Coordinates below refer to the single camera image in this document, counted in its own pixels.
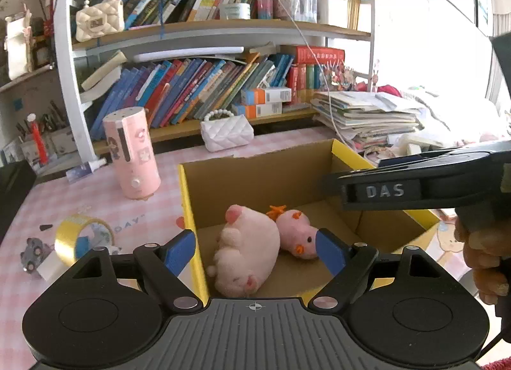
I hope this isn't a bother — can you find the pink checked tablecloth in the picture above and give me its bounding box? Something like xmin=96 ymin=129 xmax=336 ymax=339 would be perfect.
xmin=0 ymin=126 xmax=511 ymax=370

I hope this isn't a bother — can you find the white blanket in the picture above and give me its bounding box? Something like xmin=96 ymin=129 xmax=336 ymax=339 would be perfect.
xmin=399 ymin=87 xmax=511 ymax=149

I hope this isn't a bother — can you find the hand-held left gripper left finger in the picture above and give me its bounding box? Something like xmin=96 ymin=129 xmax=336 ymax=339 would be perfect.
xmin=71 ymin=230 xmax=204 ymax=313

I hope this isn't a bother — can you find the red pen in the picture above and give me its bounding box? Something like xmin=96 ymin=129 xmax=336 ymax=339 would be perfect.
xmin=27 ymin=114 xmax=49 ymax=165

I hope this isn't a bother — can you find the cream quilted purse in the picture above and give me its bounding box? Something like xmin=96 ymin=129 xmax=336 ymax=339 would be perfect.
xmin=75 ymin=0 xmax=125 ymax=42

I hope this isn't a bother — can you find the white metal bookshelf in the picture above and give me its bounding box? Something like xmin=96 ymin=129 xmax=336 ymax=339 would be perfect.
xmin=54 ymin=0 xmax=378 ymax=161

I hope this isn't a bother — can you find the yellow tape roll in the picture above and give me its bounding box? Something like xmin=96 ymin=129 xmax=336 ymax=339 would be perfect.
xmin=54 ymin=214 xmax=116 ymax=267

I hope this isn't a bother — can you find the small white staple box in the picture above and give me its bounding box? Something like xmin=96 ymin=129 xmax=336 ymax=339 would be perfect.
xmin=37 ymin=252 xmax=66 ymax=281

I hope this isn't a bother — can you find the stack of magazines and papers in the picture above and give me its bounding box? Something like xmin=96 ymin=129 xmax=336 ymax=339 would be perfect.
xmin=310 ymin=91 xmax=424 ymax=152

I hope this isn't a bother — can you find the black flat object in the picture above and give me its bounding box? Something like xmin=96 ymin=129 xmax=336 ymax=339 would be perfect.
xmin=0 ymin=160 xmax=37 ymax=243

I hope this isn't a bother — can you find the white round jar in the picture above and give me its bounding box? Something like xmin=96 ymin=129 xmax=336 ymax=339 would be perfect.
xmin=219 ymin=3 xmax=251 ymax=20

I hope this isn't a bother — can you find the white quilted purse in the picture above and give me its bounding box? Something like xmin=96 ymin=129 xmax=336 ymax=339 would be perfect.
xmin=200 ymin=110 xmax=255 ymax=153

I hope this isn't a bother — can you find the pink cylinder humidifier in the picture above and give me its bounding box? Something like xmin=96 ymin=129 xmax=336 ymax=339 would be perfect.
xmin=103 ymin=107 xmax=161 ymax=200

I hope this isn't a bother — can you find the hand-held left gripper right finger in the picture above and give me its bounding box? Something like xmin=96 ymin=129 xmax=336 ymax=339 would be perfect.
xmin=307 ymin=228 xmax=445 ymax=313

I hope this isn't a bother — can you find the small pink plush toy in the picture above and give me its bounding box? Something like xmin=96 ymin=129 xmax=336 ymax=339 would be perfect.
xmin=267 ymin=204 xmax=320 ymax=261

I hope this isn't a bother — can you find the row of blue and red books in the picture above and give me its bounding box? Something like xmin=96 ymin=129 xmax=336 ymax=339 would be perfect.
xmin=80 ymin=46 xmax=346 ymax=141

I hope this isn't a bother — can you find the yellow cardboard box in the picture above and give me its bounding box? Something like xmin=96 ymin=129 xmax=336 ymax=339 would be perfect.
xmin=178 ymin=139 xmax=440 ymax=303

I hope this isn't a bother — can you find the grey-blue toy car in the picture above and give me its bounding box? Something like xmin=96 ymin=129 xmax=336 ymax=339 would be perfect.
xmin=20 ymin=238 xmax=54 ymax=275

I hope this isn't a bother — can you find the orange and white box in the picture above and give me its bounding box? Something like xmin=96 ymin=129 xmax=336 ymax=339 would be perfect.
xmin=232 ymin=102 xmax=283 ymax=119
xmin=240 ymin=87 xmax=292 ymax=106

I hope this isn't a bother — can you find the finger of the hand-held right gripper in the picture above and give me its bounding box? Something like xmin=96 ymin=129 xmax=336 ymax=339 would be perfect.
xmin=321 ymin=170 xmax=353 ymax=200

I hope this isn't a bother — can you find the large pink plush pig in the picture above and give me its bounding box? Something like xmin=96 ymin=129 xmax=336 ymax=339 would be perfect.
xmin=207 ymin=204 xmax=282 ymax=298

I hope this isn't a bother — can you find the person's right hand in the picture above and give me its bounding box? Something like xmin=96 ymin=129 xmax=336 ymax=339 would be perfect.
xmin=454 ymin=219 xmax=511 ymax=307

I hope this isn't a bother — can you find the white pen holder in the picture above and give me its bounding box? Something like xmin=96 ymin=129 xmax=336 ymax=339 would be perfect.
xmin=317 ymin=0 xmax=349 ymax=27

